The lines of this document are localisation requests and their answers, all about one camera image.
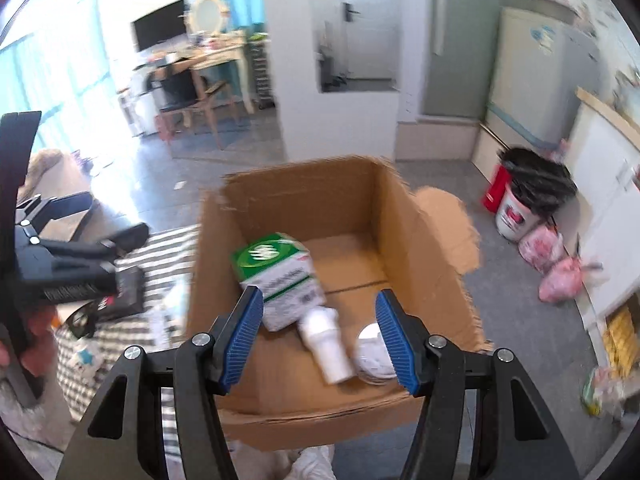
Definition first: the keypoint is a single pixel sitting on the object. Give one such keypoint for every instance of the clear plastic drawer tower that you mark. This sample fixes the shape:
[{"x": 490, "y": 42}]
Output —
[{"x": 261, "y": 75}]

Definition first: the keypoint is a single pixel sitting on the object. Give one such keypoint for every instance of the red bag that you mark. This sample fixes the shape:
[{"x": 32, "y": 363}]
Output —
[{"x": 496, "y": 190}]

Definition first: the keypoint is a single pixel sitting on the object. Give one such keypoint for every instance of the wooden chair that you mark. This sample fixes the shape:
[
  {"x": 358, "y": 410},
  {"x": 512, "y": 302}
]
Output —
[{"x": 200, "y": 100}]

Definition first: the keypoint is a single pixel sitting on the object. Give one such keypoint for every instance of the white cloth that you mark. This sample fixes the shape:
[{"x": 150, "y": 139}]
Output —
[{"x": 300, "y": 465}]

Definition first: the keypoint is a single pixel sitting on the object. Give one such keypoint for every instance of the person's left hand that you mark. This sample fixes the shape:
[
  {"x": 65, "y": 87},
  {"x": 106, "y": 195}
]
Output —
[{"x": 37, "y": 332}]

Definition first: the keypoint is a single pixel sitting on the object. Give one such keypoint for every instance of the frosted glass door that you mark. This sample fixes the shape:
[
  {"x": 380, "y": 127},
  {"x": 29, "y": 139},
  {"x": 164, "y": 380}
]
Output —
[{"x": 460, "y": 50}]

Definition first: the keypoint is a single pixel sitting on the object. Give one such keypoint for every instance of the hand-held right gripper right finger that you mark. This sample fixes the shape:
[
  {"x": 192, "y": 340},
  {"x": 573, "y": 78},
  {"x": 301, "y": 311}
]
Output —
[{"x": 397, "y": 340}]

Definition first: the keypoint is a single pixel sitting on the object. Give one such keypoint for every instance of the black computer monitor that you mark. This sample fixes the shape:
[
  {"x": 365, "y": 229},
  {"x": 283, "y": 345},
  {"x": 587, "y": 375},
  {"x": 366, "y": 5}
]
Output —
[{"x": 157, "y": 25}]

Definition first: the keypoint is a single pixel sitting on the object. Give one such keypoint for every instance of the clear plastic wrapper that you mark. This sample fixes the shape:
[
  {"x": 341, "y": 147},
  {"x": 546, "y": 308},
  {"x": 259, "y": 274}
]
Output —
[{"x": 170, "y": 310}]

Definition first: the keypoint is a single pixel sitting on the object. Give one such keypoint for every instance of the crumpled clear plastic bag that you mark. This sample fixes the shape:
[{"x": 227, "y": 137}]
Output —
[{"x": 600, "y": 390}]

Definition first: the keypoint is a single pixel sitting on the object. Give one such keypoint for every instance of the grey checkered blanket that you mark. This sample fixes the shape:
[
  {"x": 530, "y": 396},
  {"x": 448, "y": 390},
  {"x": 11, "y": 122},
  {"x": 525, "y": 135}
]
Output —
[{"x": 130, "y": 350}]

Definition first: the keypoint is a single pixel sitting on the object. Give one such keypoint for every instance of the black coffee box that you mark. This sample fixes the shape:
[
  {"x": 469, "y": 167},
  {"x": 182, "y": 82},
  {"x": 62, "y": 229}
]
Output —
[{"x": 127, "y": 292}]

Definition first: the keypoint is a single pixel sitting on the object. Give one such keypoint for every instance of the bed with beige bedding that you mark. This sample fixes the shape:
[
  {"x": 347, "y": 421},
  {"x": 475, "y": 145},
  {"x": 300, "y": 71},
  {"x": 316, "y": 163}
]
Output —
[{"x": 55, "y": 175}]

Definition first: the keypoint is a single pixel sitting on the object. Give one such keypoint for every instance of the yellow packets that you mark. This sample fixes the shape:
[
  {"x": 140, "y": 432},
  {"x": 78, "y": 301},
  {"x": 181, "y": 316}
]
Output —
[{"x": 620, "y": 340}]

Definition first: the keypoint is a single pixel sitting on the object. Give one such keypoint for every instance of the pale two-tone refrigerator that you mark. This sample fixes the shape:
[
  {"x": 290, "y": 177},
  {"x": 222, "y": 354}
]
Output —
[{"x": 540, "y": 75}]

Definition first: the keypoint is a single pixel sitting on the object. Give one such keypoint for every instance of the white oval vanity mirror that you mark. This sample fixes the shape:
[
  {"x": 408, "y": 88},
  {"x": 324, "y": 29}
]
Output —
[{"x": 207, "y": 12}]

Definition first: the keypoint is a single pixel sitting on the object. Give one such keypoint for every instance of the green and white medicine box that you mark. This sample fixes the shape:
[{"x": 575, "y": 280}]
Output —
[{"x": 270, "y": 260}]

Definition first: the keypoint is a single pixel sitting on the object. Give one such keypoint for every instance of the white bucket with black bag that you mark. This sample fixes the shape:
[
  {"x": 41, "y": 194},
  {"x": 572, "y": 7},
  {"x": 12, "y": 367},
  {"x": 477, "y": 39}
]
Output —
[{"x": 535, "y": 185}]

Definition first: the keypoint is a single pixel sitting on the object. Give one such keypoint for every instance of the brown cardboard box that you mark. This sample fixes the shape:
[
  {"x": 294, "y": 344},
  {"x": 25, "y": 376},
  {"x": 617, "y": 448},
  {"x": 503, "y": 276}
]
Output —
[{"x": 350, "y": 240}]

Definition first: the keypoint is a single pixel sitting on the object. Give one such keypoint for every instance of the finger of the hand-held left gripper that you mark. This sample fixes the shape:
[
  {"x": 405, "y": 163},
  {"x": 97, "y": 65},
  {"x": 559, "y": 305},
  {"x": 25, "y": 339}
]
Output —
[
  {"x": 82, "y": 322},
  {"x": 127, "y": 237}
]

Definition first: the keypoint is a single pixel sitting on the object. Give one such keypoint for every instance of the white vanity desk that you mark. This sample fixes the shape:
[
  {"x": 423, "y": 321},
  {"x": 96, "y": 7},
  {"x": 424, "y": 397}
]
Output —
[{"x": 220, "y": 52}]

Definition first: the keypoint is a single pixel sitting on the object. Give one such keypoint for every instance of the white kitchen cabinet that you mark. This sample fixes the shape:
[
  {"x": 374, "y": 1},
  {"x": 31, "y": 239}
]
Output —
[{"x": 605, "y": 210}]

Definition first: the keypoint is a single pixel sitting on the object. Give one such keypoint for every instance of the small white cabinet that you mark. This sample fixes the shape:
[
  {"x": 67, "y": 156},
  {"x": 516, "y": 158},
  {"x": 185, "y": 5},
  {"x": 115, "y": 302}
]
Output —
[{"x": 142, "y": 107}]

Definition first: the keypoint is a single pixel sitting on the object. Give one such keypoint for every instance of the pink plastic bag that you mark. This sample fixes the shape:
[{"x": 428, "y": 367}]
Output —
[
  {"x": 565, "y": 280},
  {"x": 540, "y": 250}
]

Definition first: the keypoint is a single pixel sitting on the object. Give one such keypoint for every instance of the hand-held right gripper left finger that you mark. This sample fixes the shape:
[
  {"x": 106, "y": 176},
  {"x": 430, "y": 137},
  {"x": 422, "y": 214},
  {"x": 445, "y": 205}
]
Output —
[{"x": 240, "y": 340}]

